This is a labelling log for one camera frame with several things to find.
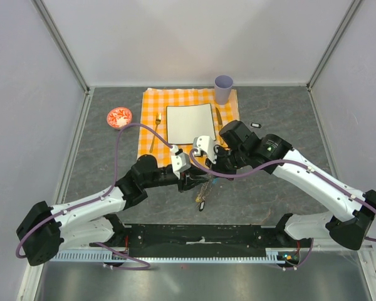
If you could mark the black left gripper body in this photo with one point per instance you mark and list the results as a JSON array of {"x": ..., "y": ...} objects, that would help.
[{"x": 165, "y": 179}]

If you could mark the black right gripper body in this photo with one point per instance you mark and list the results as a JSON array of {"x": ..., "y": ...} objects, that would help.
[{"x": 228, "y": 162}]

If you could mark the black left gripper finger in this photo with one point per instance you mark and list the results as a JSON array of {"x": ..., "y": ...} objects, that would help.
[
  {"x": 192, "y": 178},
  {"x": 190, "y": 185}
]

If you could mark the black key tag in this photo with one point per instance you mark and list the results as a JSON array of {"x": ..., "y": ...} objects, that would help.
[{"x": 255, "y": 125}]

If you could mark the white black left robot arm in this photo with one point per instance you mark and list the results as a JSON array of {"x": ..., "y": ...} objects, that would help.
[{"x": 46, "y": 230}]

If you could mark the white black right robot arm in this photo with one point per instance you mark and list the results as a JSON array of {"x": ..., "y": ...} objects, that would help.
[{"x": 350, "y": 213}]

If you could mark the orange white checkered cloth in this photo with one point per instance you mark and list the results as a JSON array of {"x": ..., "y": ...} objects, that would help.
[{"x": 155, "y": 100}]

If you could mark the gold knife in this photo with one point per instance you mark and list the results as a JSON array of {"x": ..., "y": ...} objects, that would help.
[{"x": 220, "y": 125}]

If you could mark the white square plate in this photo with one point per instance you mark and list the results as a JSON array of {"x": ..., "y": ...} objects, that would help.
[{"x": 185, "y": 123}]

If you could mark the gold fork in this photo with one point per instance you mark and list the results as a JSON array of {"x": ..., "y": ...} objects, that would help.
[{"x": 158, "y": 120}]

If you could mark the red white patterned bowl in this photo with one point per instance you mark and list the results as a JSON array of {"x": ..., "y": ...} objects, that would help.
[{"x": 119, "y": 117}]

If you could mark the lilac plastic cup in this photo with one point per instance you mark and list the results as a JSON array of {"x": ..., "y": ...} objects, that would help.
[{"x": 222, "y": 88}]

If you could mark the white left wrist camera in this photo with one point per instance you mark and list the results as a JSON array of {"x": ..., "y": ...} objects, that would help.
[{"x": 179, "y": 159}]

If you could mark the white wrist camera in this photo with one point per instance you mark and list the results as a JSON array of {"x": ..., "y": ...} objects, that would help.
[
  {"x": 205, "y": 145},
  {"x": 179, "y": 159}
]

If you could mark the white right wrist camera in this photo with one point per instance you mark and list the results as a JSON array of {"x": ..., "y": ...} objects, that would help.
[{"x": 205, "y": 145}]

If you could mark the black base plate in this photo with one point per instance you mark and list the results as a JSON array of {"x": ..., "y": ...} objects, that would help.
[{"x": 200, "y": 240}]

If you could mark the grey slotted cable duct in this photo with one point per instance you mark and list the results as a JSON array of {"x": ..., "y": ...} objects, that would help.
[{"x": 104, "y": 256}]

